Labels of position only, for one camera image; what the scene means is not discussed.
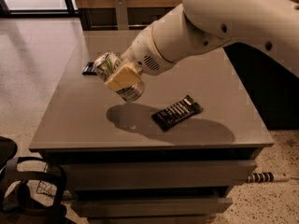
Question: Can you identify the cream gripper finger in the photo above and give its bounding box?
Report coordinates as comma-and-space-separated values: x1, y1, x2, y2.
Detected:
105, 63, 141, 91

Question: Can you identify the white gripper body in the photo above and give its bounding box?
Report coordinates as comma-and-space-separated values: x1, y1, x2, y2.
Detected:
121, 26, 175, 76

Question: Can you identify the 7up soda can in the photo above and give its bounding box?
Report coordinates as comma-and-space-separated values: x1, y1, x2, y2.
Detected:
93, 50, 145, 102

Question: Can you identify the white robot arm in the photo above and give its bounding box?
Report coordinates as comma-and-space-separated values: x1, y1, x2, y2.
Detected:
106, 0, 299, 91

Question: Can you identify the dark blue snack packet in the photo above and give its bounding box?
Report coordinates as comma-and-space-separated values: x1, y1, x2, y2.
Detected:
82, 62, 96, 76

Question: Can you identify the black snack bar wrapper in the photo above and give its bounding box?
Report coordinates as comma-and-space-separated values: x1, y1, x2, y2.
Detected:
151, 95, 204, 132

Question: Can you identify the grey drawer cabinet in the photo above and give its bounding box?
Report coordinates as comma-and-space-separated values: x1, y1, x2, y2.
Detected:
30, 31, 273, 224

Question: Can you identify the upper grey drawer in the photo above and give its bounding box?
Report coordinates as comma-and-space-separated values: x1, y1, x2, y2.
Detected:
63, 160, 256, 190

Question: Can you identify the grey drawer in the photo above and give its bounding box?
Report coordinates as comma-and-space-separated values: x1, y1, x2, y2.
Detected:
71, 197, 233, 217
63, 160, 256, 190

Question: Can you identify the lower grey drawer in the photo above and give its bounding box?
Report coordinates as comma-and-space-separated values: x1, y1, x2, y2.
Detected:
71, 197, 233, 217

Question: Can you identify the black chair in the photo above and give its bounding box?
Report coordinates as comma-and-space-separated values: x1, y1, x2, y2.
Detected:
0, 135, 78, 224

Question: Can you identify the black and white striped pole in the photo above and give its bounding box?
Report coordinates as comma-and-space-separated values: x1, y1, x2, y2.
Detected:
247, 172, 291, 183

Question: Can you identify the left metal wall bracket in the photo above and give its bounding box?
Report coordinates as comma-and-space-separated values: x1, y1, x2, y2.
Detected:
114, 0, 129, 30

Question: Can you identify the black wire basket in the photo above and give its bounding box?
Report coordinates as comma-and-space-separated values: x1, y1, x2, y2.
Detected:
36, 162, 74, 201

